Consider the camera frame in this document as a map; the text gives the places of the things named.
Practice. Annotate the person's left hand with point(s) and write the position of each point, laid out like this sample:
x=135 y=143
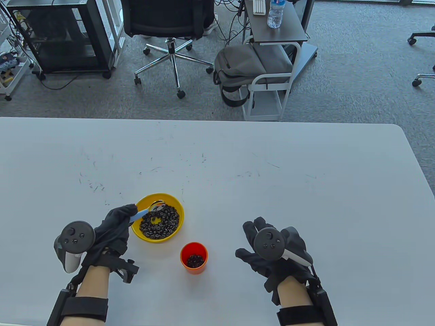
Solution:
x=114 y=234

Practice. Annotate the person's right hand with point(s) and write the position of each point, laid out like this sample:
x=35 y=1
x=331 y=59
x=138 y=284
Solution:
x=296 y=241

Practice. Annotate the blue baby spoon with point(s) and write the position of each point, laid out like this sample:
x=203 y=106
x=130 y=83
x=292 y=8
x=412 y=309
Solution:
x=141 y=214

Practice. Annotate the pile of coffee beans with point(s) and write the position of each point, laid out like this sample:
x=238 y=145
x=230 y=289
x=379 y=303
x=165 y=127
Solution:
x=170 y=220
x=195 y=261

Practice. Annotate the orange cup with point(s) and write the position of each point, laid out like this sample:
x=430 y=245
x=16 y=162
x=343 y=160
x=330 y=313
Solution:
x=194 y=271

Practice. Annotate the person's left forearm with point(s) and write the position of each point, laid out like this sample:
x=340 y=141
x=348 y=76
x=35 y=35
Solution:
x=93 y=282

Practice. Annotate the black forearm tracker box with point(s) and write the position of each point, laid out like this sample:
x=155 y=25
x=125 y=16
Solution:
x=324 y=305
x=57 y=305

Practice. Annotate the person's right forearm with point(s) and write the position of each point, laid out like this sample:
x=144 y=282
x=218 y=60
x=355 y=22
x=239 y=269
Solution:
x=294 y=291

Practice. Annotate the black handheld controller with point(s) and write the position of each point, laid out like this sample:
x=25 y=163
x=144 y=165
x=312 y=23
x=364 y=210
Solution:
x=76 y=236
x=269 y=243

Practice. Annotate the yellow bowl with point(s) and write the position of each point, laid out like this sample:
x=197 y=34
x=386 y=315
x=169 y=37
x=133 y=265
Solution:
x=170 y=200

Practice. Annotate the white rack cart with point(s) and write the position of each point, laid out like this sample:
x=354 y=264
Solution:
x=13 y=86

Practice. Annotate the grey backpack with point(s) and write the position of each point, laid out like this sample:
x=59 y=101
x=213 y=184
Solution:
x=238 y=64

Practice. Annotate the black wheeled cabinet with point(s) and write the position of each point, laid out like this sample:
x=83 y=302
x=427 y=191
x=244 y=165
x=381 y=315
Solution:
x=98 y=34

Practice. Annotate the dark blue pouch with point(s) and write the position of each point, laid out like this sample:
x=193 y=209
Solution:
x=8 y=61

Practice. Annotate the black mesh office chair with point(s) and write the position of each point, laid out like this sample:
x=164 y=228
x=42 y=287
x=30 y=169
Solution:
x=421 y=34
x=423 y=77

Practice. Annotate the white side table dark top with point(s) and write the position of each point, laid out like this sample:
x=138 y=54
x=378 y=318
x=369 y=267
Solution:
x=285 y=32

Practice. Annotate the clear water bottle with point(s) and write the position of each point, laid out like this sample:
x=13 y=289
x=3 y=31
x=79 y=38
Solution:
x=275 y=17

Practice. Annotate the white keyboard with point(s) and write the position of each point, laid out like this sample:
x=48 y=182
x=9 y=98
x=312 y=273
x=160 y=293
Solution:
x=259 y=6

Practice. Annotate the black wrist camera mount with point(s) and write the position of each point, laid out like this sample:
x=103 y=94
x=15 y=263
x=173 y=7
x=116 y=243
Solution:
x=273 y=289
x=125 y=270

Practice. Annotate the white metal frame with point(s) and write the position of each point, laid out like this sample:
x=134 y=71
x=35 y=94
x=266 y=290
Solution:
x=117 y=44

